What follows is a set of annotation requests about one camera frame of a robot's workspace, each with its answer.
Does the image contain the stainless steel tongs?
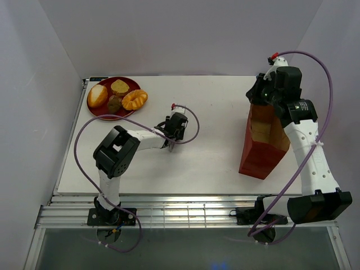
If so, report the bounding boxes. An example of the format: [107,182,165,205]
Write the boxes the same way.
[168,142,175,152]

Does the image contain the red and brown paper bag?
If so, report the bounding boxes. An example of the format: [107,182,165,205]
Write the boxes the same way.
[238,104,290,180]

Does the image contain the orange ring doughnut bread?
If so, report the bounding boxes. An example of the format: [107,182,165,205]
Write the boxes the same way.
[121,89,149,110]

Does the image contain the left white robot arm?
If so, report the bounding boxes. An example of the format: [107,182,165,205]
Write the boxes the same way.
[93,112,188,225]

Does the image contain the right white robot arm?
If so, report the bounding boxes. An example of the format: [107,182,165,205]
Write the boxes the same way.
[246,66,352,224]

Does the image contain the tan sliced bread piece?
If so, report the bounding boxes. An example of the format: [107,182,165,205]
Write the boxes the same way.
[111,79,129,96]

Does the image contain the white round bread roll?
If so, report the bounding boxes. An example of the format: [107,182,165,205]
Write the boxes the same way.
[87,84,108,108]

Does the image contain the small brown chocolate croissant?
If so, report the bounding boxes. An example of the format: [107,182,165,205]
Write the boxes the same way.
[107,95,122,114]

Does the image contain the red round plate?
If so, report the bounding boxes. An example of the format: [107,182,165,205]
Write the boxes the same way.
[87,76,141,121]

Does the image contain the blue label sticker left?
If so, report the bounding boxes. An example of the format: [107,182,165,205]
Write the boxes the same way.
[89,76,109,82]

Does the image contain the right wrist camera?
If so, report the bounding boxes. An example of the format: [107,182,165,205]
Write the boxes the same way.
[263,52,288,80]

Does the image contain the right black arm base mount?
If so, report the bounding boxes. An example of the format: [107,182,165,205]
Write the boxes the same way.
[229,207,288,225]

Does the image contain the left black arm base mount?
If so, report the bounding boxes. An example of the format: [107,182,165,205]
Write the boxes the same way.
[87,208,137,226]

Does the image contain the aluminium rail frame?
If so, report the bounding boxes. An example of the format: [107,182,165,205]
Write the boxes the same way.
[35,75,352,270]

